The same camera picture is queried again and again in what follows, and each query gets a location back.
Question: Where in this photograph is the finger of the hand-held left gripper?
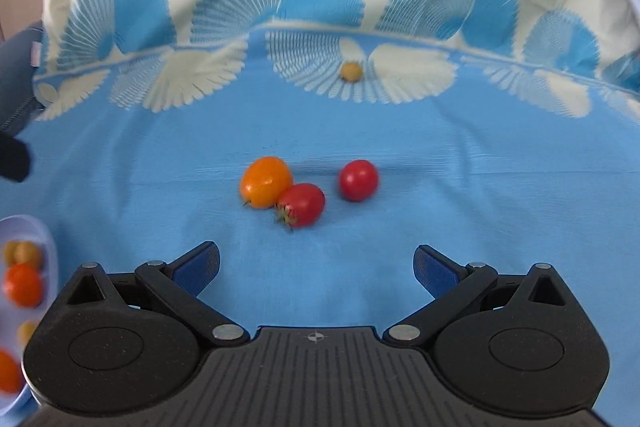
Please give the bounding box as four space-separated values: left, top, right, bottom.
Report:
0 133 32 184

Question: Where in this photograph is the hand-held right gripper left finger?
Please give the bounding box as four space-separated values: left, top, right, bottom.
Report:
60 241 250 348

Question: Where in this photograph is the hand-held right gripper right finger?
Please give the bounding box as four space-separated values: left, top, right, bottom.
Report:
384 244 568 348

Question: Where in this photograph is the pale blue round plate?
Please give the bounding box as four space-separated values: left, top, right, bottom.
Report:
0 216 60 414

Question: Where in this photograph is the orange cherry tomato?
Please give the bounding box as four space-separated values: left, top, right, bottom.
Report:
240 156 295 210

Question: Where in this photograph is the red cherry tomato green stem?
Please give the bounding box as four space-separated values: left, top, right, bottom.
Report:
273 183 327 230

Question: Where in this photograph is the orange mandarin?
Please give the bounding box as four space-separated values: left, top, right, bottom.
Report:
1 263 46 309

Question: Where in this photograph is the plastic-wrapped mandarin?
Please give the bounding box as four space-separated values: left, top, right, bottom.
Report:
0 349 25 394

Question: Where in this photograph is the blue fan-print cloth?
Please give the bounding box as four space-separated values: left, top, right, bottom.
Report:
0 0 640 358

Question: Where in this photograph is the blue sofa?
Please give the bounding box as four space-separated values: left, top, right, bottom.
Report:
0 19 48 138

